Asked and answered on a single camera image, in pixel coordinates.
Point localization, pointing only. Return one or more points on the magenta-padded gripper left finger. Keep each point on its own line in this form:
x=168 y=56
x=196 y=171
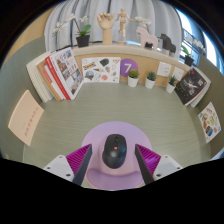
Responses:
x=58 y=166

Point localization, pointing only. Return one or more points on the light grey curtain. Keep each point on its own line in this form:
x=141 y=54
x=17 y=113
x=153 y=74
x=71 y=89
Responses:
x=146 y=10

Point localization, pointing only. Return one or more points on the white wall socket plate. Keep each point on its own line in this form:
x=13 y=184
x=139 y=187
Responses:
x=177 y=73
x=164 y=69

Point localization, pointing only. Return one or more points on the grey-green desk divider panel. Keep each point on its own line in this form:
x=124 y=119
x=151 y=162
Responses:
x=215 y=86
x=16 y=66

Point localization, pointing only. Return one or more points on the purple mouse pad with wrist rest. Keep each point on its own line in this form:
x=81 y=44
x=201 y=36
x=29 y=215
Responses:
x=113 y=128

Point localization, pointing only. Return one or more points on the black cover book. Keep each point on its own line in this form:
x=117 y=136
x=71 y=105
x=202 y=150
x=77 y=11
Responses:
x=190 y=86

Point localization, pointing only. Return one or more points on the white orchid in black pot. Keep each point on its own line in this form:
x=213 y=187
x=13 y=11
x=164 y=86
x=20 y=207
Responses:
x=83 y=40
x=189 y=60
x=143 y=20

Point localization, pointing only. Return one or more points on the white book with photo cover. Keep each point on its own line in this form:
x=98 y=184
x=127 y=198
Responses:
x=68 y=70

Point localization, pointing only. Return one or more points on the thick white book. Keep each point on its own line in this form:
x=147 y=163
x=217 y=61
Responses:
x=35 y=73

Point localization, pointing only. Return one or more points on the window with dark frame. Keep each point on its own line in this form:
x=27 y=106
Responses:
x=206 y=40

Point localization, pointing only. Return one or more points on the wooden hand model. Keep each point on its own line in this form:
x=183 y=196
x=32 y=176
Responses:
x=106 y=26

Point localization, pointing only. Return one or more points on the white book behind black book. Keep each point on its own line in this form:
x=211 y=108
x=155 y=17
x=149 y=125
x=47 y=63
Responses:
x=205 y=90

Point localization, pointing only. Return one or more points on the beige booklet with red text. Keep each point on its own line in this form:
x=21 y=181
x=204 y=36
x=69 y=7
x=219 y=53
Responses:
x=26 y=118

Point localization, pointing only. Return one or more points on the wooden desk shelf board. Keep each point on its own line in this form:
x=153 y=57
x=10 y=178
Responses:
x=146 y=61

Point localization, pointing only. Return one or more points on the black wooden horse figure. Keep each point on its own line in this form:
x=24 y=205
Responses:
x=166 y=43

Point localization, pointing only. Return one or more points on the white sheet of stickers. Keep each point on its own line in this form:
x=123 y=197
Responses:
x=101 y=70

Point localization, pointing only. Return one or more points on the brown kraft cover book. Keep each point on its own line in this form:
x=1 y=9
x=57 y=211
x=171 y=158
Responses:
x=45 y=81

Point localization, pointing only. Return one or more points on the red spine book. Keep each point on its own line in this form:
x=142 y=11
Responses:
x=55 y=75

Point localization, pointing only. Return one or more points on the round purple number sticker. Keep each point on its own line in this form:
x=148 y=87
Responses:
x=127 y=67

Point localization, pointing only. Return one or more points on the black computer mouse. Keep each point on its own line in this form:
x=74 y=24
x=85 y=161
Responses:
x=114 y=153

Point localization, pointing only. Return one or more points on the pink wooden horse figure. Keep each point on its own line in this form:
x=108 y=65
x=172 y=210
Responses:
x=146 y=38

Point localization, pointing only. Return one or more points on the small plant in white pot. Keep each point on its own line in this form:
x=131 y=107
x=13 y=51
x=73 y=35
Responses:
x=150 y=83
x=170 y=88
x=133 y=82

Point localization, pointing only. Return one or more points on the wooden artist mannequin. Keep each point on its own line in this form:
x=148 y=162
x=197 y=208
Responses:
x=123 y=25

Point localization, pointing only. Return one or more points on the white card with colourful stickers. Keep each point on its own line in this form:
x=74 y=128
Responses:
x=209 y=122

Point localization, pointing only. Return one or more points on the white book with red stripe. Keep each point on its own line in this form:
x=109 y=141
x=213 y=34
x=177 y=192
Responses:
x=51 y=83

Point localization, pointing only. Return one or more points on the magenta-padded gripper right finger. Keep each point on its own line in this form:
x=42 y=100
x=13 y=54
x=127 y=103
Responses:
x=166 y=166

